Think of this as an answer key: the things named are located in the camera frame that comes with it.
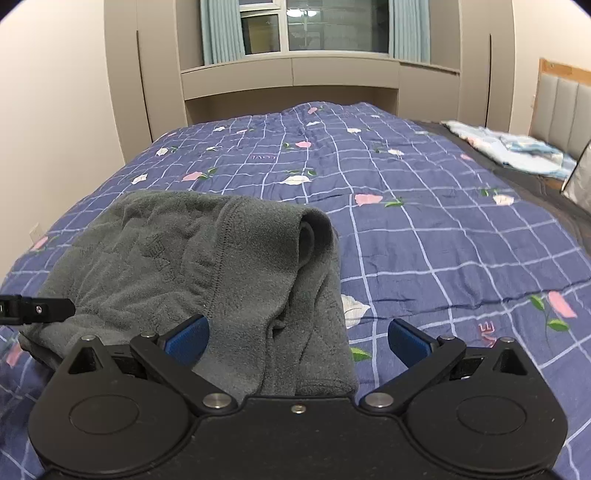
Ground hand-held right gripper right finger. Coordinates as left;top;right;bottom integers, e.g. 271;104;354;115
359;318;532;414

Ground window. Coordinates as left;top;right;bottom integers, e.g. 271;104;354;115
239;0;391;56

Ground beige window bench cabinet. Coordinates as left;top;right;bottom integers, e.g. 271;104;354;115
179;52;462;127

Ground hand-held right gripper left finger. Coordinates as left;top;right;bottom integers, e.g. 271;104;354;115
58;314;238;414

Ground grey padded headboard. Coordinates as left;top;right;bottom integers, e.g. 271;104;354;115
529;58;591;160

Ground light blue patterned blanket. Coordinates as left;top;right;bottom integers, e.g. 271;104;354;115
441;119;578;181

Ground grey fleece pants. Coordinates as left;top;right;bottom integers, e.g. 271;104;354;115
18;191;360;400

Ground light blue curtain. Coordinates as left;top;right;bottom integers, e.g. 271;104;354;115
198;0;244;65
388;0;433;64

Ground blue checked floral quilt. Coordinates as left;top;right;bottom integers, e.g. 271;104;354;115
0;102;591;462

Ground beige wardrobe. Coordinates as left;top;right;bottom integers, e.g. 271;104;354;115
103;0;186;165
459;0;516;136

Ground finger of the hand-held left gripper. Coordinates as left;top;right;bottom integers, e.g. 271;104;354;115
0;294;76;326

